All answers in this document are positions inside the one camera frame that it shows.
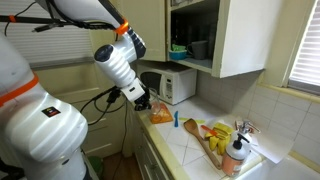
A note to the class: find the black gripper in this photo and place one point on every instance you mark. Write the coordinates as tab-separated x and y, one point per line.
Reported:
141	96

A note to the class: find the clear drinking glass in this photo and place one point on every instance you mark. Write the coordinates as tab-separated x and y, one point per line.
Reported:
156	110

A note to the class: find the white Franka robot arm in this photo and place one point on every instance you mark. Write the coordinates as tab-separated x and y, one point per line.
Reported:
36	133

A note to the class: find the yellow-green plastic spoon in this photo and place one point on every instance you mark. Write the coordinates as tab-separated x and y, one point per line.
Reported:
184	119

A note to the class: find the wooden spoon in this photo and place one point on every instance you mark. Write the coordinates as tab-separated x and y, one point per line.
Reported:
196	133

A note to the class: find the white microwave oven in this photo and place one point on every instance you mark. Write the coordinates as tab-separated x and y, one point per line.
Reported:
176	85

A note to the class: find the cream base cabinet drawers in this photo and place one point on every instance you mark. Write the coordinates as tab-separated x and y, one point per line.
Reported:
146	156

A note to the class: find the white panelled door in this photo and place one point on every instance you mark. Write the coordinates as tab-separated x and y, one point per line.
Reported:
100	133

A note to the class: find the teal bowl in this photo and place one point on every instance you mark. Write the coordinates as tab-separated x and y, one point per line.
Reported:
177	55

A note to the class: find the green plastic item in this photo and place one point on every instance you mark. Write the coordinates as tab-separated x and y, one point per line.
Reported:
178	48

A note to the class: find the green bin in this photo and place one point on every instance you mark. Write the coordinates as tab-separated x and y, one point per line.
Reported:
96	166

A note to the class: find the grey mug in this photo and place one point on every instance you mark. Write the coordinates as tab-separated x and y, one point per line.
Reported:
199	50

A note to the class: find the yellow rubber gloves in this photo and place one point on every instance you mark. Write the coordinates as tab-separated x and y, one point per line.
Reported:
222	136

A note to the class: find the white window blind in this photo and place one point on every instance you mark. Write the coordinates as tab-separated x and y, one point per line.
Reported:
60	46
308	50

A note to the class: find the soap pump bottle orange label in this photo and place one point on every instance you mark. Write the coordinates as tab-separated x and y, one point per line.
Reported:
233	158

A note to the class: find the chrome sink faucet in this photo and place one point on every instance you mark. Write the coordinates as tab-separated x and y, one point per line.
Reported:
246	126

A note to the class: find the white sink basin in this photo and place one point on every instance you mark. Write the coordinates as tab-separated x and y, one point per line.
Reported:
286	170

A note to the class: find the cream wall cabinet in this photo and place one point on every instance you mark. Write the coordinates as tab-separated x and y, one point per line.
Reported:
246	33

